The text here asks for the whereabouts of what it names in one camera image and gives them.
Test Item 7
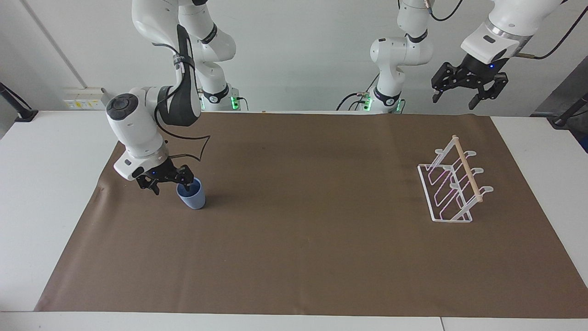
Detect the black cable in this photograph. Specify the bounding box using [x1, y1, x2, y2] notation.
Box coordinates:
[427, 0, 465, 22]
[153, 83, 211, 162]
[336, 74, 381, 111]
[518, 0, 588, 61]

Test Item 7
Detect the blue cup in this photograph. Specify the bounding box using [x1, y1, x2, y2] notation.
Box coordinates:
[176, 177, 206, 210]

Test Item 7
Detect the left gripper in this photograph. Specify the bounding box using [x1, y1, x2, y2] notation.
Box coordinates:
[430, 52, 510, 110]

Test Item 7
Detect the black stand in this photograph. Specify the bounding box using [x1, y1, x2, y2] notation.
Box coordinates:
[0, 82, 39, 123]
[550, 91, 588, 130]

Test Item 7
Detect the white wall socket strip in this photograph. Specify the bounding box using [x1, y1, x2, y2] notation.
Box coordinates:
[62, 87, 109, 110]

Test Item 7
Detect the white wire cup rack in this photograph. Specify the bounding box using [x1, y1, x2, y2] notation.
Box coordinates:
[417, 135, 494, 224]

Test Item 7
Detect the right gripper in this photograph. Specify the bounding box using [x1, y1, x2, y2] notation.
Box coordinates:
[136, 158, 195, 196]

